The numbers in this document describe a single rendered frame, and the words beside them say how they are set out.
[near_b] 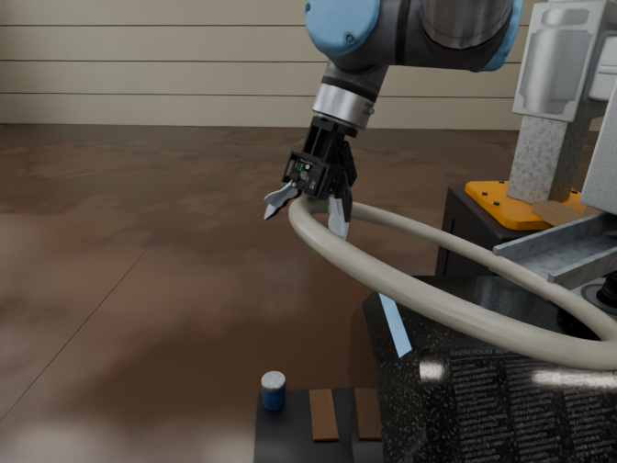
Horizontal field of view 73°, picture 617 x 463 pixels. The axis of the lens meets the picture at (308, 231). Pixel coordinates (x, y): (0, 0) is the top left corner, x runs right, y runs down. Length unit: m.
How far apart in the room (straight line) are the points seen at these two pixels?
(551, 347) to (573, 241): 0.64
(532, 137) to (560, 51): 0.35
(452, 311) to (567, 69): 1.54
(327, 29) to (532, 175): 1.62
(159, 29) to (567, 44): 6.30
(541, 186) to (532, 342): 1.62
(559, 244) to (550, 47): 1.02
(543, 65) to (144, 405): 2.12
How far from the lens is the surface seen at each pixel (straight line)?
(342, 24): 0.53
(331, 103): 0.65
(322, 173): 0.64
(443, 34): 0.48
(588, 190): 1.16
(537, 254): 0.98
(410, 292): 0.42
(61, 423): 2.17
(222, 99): 7.23
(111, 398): 2.18
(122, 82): 7.76
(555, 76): 1.90
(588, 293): 1.31
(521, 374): 1.14
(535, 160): 2.03
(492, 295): 1.30
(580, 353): 0.49
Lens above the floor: 1.48
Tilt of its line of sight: 26 degrees down
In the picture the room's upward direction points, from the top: straight up
